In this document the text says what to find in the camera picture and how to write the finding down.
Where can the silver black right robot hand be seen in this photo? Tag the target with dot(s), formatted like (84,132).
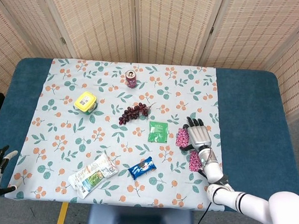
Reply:
(200,136)

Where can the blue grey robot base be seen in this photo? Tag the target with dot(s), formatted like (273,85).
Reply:
(140,219)

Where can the green foil sachet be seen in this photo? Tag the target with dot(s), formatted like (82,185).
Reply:
(158,132)

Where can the blue felt table cover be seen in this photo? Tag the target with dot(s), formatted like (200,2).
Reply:
(248,110)

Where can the blue cookie packet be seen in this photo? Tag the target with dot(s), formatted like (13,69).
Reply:
(142,167)

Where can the bunch of dark red grapes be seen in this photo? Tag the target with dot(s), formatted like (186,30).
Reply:
(132,113)

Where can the floral print tablecloth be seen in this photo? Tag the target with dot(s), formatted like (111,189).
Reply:
(127,146)

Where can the yellow floor tape strip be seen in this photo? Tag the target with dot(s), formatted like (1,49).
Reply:
(62,214)

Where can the red drink can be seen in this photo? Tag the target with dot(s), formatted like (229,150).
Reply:
(131,80)

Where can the white snack bag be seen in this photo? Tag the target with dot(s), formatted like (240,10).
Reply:
(92,175)

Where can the green tub with yellow lid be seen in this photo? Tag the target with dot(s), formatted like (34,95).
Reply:
(85,101)

